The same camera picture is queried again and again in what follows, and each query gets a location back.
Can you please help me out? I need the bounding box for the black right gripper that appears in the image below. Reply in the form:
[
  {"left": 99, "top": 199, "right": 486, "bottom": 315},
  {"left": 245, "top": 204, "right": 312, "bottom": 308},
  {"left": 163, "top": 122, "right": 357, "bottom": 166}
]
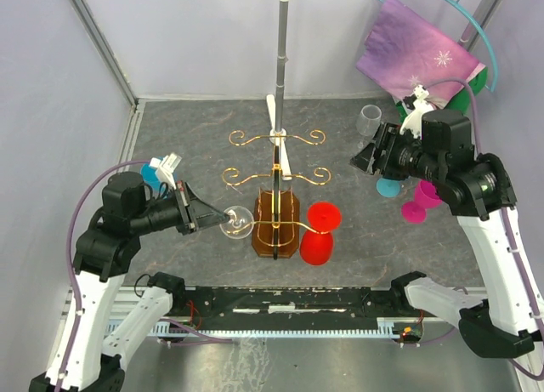
[{"left": 348, "top": 121, "right": 445, "bottom": 184}]

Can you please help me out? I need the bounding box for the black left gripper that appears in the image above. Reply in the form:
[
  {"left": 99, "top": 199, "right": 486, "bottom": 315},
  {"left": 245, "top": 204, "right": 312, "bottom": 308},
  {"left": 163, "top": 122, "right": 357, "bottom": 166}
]
[{"left": 131, "top": 178, "right": 231, "bottom": 233}]

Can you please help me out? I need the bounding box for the clear wine glass front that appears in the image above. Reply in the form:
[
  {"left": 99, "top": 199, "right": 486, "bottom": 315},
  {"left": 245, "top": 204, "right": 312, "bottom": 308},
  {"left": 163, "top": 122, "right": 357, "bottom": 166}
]
[{"left": 220, "top": 206, "right": 255, "bottom": 240}]

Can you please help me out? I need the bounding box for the clear wine glass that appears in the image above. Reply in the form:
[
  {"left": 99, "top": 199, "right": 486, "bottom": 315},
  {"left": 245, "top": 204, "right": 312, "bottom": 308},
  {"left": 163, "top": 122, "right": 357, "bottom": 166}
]
[
  {"left": 220, "top": 206, "right": 255, "bottom": 240},
  {"left": 355, "top": 105, "right": 382, "bottom": 149}
]

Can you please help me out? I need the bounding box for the blue wine glass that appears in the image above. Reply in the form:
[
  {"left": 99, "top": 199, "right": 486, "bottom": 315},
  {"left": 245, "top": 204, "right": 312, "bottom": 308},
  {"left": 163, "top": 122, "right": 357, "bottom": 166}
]
[
  {"left": 139, "top": 162, "right": 161, "bottom": 194},
  {"left": 376, "top": 178, "right": 401, "bottom": 198}
]

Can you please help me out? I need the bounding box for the magenta wine glass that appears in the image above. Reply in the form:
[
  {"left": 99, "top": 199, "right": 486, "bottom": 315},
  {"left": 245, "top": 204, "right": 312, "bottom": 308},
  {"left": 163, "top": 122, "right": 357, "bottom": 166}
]
[{"left": 400, "top": 180, "right": 442, "bottom": 224}]

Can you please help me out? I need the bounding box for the red wine glass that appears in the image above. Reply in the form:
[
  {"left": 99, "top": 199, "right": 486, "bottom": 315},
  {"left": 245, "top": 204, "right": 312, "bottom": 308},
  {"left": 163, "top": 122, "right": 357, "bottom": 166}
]
[{"left": 299, "top": 202, "right": 343, "bottom": 266}]

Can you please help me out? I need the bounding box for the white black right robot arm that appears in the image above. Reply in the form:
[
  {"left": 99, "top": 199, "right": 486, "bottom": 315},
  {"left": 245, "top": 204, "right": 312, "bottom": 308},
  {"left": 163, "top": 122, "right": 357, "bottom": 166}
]
[{"left": 350, "top": 110, "right": 543, "bottom": 359}]

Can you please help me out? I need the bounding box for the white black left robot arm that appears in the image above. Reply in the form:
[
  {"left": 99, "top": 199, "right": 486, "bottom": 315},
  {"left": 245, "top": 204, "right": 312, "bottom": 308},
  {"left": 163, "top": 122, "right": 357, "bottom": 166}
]
[{"left": 29, "top": 172, "right": 230, "bottom": 391}]

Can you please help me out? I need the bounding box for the grey white clothes stand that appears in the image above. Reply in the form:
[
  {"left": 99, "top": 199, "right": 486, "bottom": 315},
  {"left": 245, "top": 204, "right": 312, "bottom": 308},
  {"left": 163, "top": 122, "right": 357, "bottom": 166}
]
[{"left": 266, "top": 0, "right": 499, "bottom": 180}]

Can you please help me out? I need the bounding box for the green cloth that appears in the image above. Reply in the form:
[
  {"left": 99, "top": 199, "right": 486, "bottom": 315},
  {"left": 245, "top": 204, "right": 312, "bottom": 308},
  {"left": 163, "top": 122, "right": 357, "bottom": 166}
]
[{"left": 394, "top": 66, "right": 488, "bottom": 122}]

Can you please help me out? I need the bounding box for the purple frozen print cloth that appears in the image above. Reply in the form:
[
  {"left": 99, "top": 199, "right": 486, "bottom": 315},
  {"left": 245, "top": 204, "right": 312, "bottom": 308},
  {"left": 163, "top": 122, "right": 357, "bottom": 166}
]
[{"left": 356, "top": 0, "right": 488, "bottom": 100}]

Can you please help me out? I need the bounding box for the teal clothes hanger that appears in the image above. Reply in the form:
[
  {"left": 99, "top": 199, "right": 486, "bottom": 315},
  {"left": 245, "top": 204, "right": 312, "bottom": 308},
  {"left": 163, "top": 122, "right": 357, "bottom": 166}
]
[{"left": 368, "top": 0, "right": 499, "bottom": 94}]

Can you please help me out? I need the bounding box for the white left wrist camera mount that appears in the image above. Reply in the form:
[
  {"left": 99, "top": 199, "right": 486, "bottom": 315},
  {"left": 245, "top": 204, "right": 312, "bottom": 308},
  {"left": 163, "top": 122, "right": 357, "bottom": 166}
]
[{"left": 150, "top": 153, "right": 182, "bottom": 190}]

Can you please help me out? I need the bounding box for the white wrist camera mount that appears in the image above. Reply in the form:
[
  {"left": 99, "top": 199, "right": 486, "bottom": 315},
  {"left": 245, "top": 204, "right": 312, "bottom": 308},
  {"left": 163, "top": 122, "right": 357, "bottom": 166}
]
[
  {"left": 150, "top": 153, "right": 182, "bottom": 190},
  {"left": 399, "top": 85, "right": 435, "bottom": 139}
]

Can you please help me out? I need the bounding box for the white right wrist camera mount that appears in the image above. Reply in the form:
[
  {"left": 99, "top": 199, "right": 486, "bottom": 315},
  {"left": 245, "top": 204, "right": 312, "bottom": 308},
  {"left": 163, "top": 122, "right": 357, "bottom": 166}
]
[{"left": 399, "top": 85, "right": 435, "bottom": 139}]

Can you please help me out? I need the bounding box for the gold wire wine glass rack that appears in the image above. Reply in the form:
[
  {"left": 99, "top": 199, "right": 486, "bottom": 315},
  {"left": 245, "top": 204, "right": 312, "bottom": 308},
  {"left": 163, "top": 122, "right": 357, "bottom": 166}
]
[{"left": 222, "top": 130, "right": 332, "bottom": 260}]

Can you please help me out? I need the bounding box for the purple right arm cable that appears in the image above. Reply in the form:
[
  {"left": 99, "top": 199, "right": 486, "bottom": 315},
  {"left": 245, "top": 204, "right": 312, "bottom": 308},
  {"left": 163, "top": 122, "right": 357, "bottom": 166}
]
[{"left": 399, "top": 77, "right": 544, "bottom": 383}]

